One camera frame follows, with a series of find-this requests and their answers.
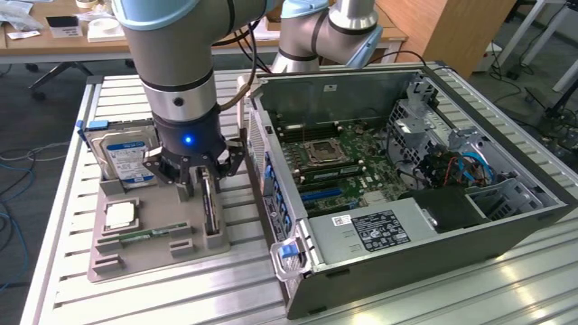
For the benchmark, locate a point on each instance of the black plastic air shroud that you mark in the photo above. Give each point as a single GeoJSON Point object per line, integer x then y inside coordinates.
{"type": "Point", "coordinates": [448, 210]}

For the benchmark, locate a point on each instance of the clear plastic bag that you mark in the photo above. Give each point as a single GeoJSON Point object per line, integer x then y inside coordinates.
{"type": "Point", "coordinates": [18, 17]}

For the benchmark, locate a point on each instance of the silver metal disk bay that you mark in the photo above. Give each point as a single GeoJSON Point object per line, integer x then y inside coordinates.
{"type": "Point", "coordinates": [501, 199]}

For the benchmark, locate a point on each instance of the green motherboard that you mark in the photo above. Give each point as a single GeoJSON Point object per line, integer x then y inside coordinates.
{"type": "Point", "coordinates": [380, 176]}

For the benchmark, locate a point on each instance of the grey parts rack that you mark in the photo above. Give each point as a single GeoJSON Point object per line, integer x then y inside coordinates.
{"type": "Point", "coordinates": [158, 216]}

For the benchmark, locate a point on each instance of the wooden cabinet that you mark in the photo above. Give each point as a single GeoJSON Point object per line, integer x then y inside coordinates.
{"type": "Point", "coordinates": [474, 34]}

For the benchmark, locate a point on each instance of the dark grey open PC case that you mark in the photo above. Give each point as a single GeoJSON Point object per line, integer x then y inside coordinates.
{"type": "Point", "coordinates": [406, 271]}

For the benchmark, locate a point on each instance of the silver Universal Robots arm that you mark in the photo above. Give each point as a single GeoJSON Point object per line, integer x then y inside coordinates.
{"type": "Point", "coordinates": [171, 50]}

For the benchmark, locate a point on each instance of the grey power supply unit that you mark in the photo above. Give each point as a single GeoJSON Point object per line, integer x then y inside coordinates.
{"type": "Point", "coordinates": [334, 243]}

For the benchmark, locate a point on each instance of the white table frame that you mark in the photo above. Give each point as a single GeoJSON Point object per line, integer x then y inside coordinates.
{"type": "Point", "coordinates": [515, 34]}

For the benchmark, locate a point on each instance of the green RAM stick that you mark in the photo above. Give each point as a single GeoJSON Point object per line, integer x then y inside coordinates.
{"type": "Point", "coordinates": [141, 233]}

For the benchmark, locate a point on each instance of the flat white box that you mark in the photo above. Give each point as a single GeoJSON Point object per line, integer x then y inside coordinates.
{"type": "Point", "coordinates": [105, 37]}

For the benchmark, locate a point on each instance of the white card with red print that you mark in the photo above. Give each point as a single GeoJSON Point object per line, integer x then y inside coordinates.
{"type": "Point", "coordinates": [23, 34]}

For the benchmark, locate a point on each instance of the white tape roll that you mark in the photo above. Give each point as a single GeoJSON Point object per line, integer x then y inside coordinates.
{"type": "Point", "coordinates": [102, 25]}

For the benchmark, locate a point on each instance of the beige tape roll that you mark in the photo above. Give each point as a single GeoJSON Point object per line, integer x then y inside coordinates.
{"type": "Point", "coordinates": [85, 3]}

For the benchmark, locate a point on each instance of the installed black RAM stick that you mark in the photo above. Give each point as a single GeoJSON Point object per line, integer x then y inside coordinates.
{"type": "Point", "coordinates": [332, 171]}

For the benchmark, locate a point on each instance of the silver CPU chip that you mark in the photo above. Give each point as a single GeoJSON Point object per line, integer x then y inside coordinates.
{"type": "Point", "coordinates": [119, 215]}

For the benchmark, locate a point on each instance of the hard drive with blue label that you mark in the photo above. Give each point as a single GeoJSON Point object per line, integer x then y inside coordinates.
{"type": "Point", "coordinates": [97, 125]}

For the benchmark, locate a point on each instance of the black office chair base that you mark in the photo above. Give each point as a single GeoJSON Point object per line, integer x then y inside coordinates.
{"type": "Point", "coordinates": [54, 72]}

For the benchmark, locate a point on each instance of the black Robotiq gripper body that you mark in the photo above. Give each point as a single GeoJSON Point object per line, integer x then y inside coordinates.
{"type": "Point", "coordinates": [190, 142]}

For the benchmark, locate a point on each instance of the CPU socket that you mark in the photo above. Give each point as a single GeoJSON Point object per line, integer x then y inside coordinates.
{"type": "Point", "coordinates": [324, 152]}

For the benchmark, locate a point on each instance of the graphics card with metal bracket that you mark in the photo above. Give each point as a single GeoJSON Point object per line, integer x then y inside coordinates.
{"type": "Point", "coordinates": [210, 210]}

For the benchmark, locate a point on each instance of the black and white labelled box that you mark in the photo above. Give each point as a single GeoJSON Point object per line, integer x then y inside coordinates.
{"type": "Point", "coordinates": [66, 27]}

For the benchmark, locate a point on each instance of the wooden desk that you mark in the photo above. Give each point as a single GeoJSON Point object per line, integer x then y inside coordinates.
{"type": "Point", "coordinates": [59, 44]}

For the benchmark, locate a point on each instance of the hard disk with blue label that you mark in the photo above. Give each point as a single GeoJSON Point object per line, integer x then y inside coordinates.
{"type": "Point", "coordinates": [122, 159]}

